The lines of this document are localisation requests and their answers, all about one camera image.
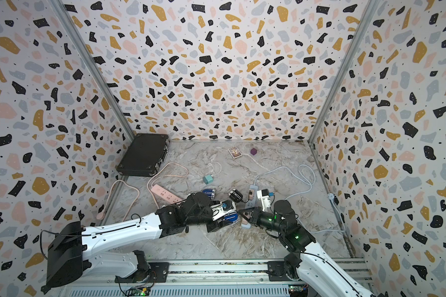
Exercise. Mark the card box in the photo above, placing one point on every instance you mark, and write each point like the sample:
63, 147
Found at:
234, 152

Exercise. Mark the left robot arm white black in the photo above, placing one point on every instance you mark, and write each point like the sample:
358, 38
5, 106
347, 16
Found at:
77, 251

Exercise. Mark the grey-blue power strip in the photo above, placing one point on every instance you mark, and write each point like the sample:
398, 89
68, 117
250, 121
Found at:
252, 200

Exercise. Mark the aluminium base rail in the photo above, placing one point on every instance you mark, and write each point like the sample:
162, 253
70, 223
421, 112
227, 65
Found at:
206, 278

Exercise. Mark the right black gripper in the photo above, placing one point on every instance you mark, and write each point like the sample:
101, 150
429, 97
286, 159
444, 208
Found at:
257, 216

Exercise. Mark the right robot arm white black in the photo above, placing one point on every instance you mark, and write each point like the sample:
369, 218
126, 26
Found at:
307, 260

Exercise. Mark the blue shaver with white stripes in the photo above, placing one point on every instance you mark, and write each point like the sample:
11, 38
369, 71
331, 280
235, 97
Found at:
209, 192

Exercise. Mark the black briefcase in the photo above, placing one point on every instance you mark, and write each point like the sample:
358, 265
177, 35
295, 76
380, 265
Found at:
145, 155

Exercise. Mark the teal USB charger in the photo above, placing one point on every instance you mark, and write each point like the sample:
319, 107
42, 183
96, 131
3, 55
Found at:
208, 179

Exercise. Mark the pink power strip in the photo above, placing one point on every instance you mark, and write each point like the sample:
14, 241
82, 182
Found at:
165, 194

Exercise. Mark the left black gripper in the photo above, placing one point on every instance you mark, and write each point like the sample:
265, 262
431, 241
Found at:
217, 226

